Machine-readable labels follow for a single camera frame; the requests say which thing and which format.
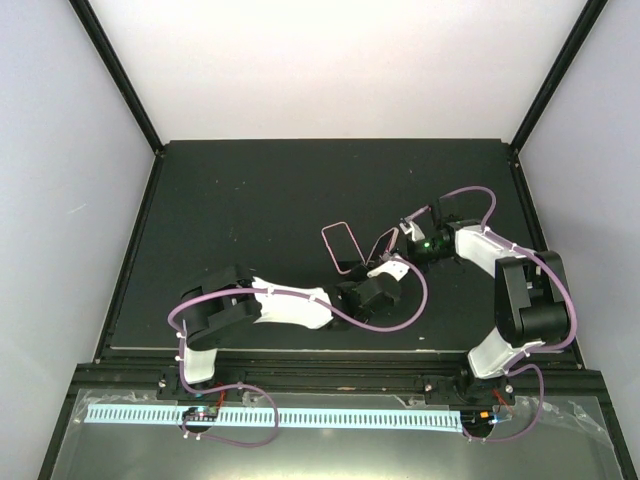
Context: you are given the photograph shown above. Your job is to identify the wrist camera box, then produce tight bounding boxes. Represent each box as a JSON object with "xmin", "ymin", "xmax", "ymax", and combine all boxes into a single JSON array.
[
  {"xmin": 399, "ymin": 217, "xmax": 425, "ymax": 242},
  {"xmin": 367, "ymin": 255, "xmax": 410, "ymax": 281}
]

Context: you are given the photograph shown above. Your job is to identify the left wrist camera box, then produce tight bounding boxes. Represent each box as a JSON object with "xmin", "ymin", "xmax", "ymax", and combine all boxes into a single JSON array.
[{"xmin": 367, "ymin": 255, "xmax": 410, "ymax": 281}]

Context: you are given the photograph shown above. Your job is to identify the left black frame post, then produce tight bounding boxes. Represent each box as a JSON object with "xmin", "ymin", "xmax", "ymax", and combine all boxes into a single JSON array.
[{"xmin": 69, "ymin": 0, "xmax": 164, "ymax": 155}]

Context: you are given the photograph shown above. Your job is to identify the magenta bare phone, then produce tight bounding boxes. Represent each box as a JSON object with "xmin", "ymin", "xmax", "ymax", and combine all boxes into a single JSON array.
[{"xmin": 367, "ymin": 227, "xmax": 398, "ymax": 263}]

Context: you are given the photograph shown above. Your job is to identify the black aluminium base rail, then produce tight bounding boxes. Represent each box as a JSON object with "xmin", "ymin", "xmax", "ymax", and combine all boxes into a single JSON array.
[{"xmin": 69, "ymin": 350, "xmax": 606, "ymax": 406}]

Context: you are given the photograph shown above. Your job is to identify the small circuit board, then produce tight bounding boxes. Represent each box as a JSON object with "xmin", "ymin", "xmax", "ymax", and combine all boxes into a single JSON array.
[
  {"xmin": 464, "ymin": 411, "xmax": 512, "ymax": 427},
  {"xmin": 182, "ymin": 406, "xmax": 218, "ymax": 423}
]

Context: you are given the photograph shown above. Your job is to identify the light blue slotted cable duct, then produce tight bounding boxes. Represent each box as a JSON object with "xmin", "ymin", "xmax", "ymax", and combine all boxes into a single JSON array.
[{"xmin": 84, "ymin": 404, "xmax": 463, "ymax": 433}]

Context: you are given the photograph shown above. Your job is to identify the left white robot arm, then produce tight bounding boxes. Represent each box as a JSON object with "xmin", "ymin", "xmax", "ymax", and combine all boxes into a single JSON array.
[{"xmin": 167, "ymin": 255, "xmax": 428, "ymax": 399}]

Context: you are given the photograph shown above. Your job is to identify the black frame post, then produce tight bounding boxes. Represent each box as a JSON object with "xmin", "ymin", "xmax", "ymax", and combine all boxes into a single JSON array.
[
  {"xmin": 510, "ymin": 0, "xmax": 608, "ymax": 154},
  {"xmin": 69, "ymin": 0, "xmax": 164, "ymax": 155}
]

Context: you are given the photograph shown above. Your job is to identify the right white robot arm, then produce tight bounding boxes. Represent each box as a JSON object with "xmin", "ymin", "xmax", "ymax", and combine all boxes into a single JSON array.
[{"xmin": 400, "ymin": 201, "xmax": 577, "ymax": 403}]

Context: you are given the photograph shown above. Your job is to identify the left small circuit board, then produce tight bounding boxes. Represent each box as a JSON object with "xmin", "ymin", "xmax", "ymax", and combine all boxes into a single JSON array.
[{"xmin": 182, "ymin": 406, "xmax": 218, "ymax": 423}]

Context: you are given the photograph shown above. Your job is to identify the right black frame post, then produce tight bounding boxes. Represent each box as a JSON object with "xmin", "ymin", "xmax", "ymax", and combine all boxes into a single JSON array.
[{"xmin": 510, "ymin": 0, "xmax": 608, "ymax": 154}]

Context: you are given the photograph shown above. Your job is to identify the right small circuit board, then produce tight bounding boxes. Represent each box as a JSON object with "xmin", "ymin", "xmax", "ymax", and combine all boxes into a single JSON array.
[{"xmin": 464, "ymin": 411, "xmax": 512, "ymax": 427}]

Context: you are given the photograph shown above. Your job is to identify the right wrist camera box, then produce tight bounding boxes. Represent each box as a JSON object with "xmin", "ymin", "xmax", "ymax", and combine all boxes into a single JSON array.
[{"xmin": 399, "ymin": 217, "xmax": 425, "ymax": 242}]

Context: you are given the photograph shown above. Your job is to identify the black table mat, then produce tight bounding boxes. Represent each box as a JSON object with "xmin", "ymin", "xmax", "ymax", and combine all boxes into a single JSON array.
[{"xmin": 107, "ymin": 139, "xmax": 545, "ymax": 356}]

